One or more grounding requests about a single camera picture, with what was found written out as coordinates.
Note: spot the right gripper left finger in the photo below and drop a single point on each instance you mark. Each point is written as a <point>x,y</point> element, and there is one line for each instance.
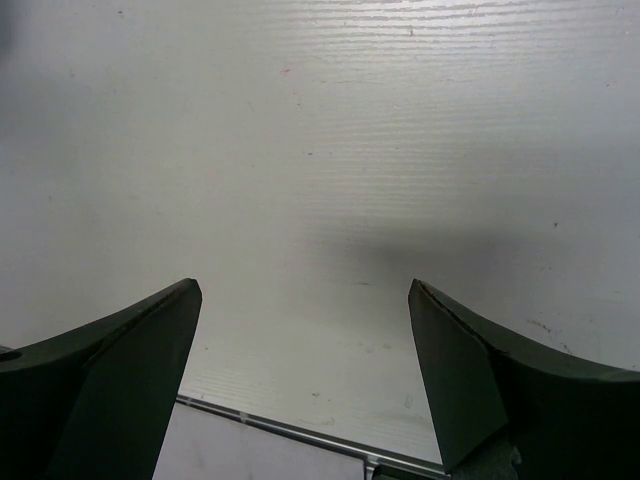
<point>95,402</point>

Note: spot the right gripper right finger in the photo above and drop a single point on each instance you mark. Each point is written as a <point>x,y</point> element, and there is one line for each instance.
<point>506,407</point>

